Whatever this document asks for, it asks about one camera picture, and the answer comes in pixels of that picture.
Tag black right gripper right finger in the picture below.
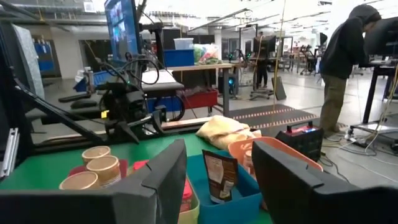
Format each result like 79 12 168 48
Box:
251 141 398 224

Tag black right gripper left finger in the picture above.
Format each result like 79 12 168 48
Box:
0 138 188 224

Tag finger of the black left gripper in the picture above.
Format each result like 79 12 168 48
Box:
151 105 167 134
116 121 141 145

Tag gold-lid seasoning jar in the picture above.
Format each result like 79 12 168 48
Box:
86 155 123 189
58 170 101 191
81 145 112 166

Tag dark brown spice pouch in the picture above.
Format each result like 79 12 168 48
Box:
201 149 239 205

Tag grey desk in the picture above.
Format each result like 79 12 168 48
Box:
24 70 185 124

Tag pink plastic bin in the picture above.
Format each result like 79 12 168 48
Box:
67 158 130 180

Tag white paper sheet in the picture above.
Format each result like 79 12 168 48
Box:
141 70 177 85

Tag red storage bin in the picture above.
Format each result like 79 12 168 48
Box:
183 89 218 110

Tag black and red tool case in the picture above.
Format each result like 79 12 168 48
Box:
275 120 325 162

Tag blue storage crate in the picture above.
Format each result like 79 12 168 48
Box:
164 49 196 68

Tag yellow checked cloth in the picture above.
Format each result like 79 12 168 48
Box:
195 114 263 152

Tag wooden top work table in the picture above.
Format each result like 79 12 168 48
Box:
166 63 246 118

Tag yellow-green plastic bin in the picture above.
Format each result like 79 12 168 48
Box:
177 177 201 224

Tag blue plastic bin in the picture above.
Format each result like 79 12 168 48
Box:
185 150 264 224

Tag black computer tower blue lights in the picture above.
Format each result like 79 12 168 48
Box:
217 74 239 96

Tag small clear plastic tub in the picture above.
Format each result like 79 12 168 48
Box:
173 37 195 50

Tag colourful plastic bags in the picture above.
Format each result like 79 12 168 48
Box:
193 43 223 65

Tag orange plastic bin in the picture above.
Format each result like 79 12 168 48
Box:
228 136 324 181

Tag computer monitor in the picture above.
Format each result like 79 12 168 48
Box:
104 0 143 65

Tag black mat with striped edge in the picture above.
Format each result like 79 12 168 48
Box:
228 103 320 130

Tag black leaning floor panel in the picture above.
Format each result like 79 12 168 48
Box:
271 76 287 101

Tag person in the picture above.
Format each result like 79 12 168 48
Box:
319 3 382 138
254 30 270 90

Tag black standing desk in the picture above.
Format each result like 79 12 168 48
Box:
349 17 398 134

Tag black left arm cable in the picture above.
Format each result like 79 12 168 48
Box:
154 95 187 123

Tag silver aluminium bracket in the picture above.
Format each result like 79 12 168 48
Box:
0 127 20 179

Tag yellow hanging cord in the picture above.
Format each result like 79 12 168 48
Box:
272 0 287 125

